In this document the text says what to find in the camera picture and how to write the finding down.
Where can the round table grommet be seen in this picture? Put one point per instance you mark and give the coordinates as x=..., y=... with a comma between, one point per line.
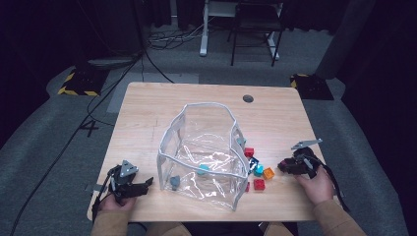
x=248, y=98

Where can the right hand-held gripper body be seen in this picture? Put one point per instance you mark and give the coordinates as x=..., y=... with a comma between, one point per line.
x=306, y=160

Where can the dark blue toy brick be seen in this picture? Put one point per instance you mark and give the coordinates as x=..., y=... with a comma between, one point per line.
x=253, y=163

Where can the black yellow striped base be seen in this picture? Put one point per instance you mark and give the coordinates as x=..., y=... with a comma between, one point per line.
x=82, y=83
x=311, y=87

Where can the grey tape piece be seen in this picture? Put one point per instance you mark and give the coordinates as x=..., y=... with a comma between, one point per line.
x=93, y=188

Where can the grey curtain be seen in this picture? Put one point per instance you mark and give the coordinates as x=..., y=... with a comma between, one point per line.
x=344, y=39

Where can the person's left hand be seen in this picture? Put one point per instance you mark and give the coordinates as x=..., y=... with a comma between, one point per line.
x=113, y=205

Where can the transparent plastic bag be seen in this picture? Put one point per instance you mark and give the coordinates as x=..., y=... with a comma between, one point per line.
x=203, y=131

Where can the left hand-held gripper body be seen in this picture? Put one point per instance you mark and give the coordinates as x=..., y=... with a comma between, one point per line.
x=123, y=178

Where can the person's right hand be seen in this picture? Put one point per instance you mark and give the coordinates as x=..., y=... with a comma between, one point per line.
x=316, y=188

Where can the white desk frame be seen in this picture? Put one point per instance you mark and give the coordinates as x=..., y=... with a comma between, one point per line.
x=204, y=32

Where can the grey blue toy brick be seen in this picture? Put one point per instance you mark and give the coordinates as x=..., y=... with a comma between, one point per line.
x=175, y=183

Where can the orange yellow toy brick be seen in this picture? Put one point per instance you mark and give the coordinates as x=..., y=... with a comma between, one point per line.
x=268, y=173

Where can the teal toy brick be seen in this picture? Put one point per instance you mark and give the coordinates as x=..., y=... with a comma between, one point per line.
x=259, y=170
x=203, y=169
x=241, y=142

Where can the grey stand base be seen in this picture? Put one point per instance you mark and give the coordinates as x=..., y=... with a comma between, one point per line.
x=111, y=62

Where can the black chair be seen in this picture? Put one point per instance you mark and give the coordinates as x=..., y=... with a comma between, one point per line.
x=259, y=24

